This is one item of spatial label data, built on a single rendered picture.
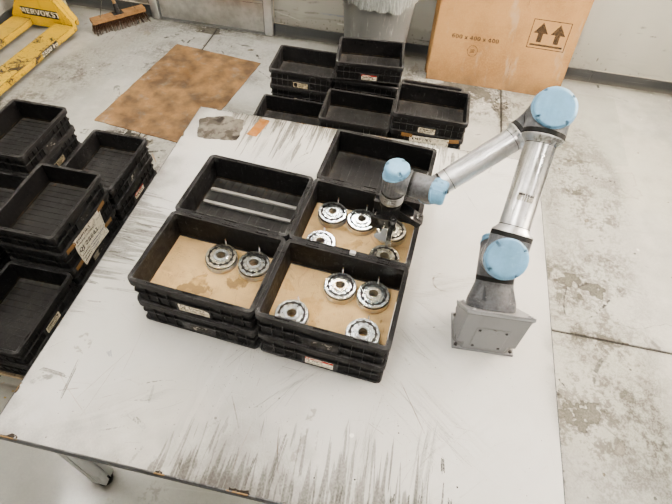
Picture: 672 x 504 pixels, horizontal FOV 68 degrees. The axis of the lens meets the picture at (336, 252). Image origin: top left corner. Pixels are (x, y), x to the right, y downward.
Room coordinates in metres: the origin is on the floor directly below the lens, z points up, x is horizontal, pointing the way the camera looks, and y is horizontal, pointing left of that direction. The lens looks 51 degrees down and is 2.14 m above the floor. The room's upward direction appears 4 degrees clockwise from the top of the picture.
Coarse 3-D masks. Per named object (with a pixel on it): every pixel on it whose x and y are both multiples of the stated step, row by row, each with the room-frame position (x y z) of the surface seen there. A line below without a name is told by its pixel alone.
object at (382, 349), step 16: (288, 240) 1.02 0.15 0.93; (352, 256) 0.98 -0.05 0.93; (272, 272) 0.89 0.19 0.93; (400, 288) 0.86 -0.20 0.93; (400, 304) 0.81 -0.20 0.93; (272, 320) 0.72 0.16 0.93; (288, 320) 0.73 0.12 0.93; (320, 336) 0.69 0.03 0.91; (336, 336) 0.69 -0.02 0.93; (384, 352) 0.65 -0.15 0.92
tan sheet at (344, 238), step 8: (312, 216) 1.22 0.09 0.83; (312, 224) 1.18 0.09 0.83; (320, 224) 1.19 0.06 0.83; (344, 224) 1.20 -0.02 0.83; (408, 224) 1.22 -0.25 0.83; (304, 232) 1.14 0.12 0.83; (336, 232) 1.16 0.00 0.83; (344, 232) 1.16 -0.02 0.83; (408, 232) 1.18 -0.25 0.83; (336, 240) 1.12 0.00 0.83; (344, 240) 1.12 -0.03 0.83; (352, 240) 1.12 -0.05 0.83; (360, 240) 1.13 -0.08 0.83; (368, 240) 1.13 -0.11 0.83; (376, 240) 1.13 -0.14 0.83; (408, 240) 1.14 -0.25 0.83; (352, 248) 1.09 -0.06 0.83; (360, 248) 1.09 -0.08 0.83; (368, 248) 1.09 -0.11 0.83; (400, 248) 1.10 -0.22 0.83; (408, 248) 1.11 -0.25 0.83; (400, 256) 1.07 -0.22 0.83
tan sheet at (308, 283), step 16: (288, 272) 0.97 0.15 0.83; (304, 272) 0.97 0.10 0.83; (320, 272) 0.98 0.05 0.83; (288, 288) 0.90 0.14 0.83; (304, 288) 0.91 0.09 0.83; (320, 288) 0.91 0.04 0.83; (320, 304) 0.85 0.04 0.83; (336, 304) 0.86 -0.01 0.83; (352, 304) 0.86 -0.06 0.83; (320, 320) 0.79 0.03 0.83; (336, 320) 0.80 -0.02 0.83; (352, 320) 0.80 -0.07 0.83; (384, 320) 0.81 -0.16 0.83; (384, 336) 0.75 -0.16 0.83
